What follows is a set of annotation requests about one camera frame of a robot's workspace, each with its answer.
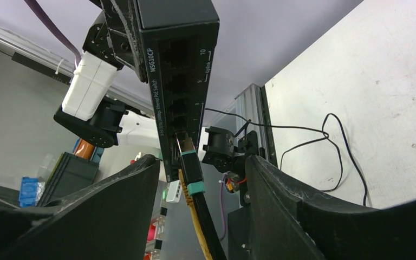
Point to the dark storage crate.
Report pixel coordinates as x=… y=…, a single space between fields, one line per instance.
x=71 y=174

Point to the black network switch box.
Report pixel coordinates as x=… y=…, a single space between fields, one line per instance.
x=178 y=40

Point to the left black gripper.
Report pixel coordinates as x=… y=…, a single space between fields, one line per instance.
x=118 y=23

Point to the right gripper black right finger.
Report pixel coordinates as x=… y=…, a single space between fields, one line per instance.
x=344 y=230

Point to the blue box in background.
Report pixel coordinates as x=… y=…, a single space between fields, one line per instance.
x=28 y=192

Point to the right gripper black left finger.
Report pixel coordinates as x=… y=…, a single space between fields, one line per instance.
x=106 y=220

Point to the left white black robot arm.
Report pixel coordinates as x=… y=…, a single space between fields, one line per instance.
x=87 y=112

